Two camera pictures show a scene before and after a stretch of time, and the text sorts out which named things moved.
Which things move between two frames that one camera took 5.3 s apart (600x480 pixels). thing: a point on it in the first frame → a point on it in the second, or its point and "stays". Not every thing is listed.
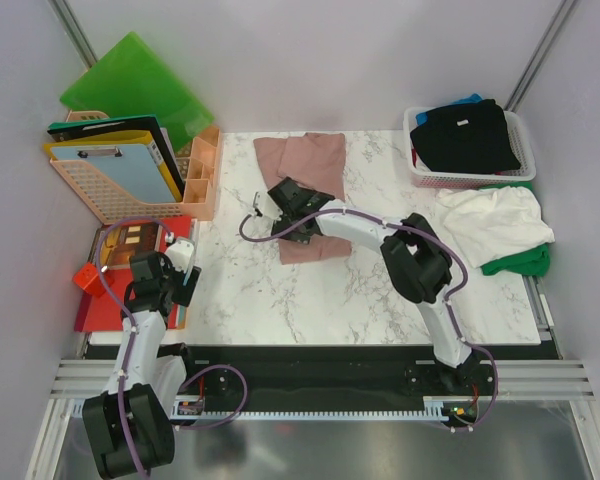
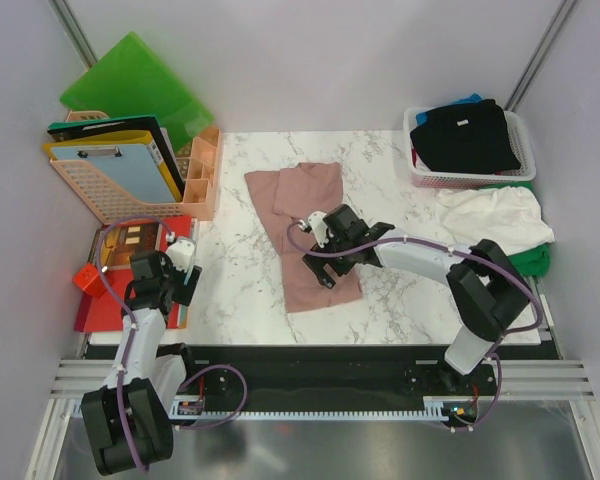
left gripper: x=183 y=294 stays
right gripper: x=282 y=225 → x=317 y=262
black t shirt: x=465 y=138 stays
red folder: x=104 y=313 stays
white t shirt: x=495 y=221 stays
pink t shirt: x=313 y=159 → x=286 y=197
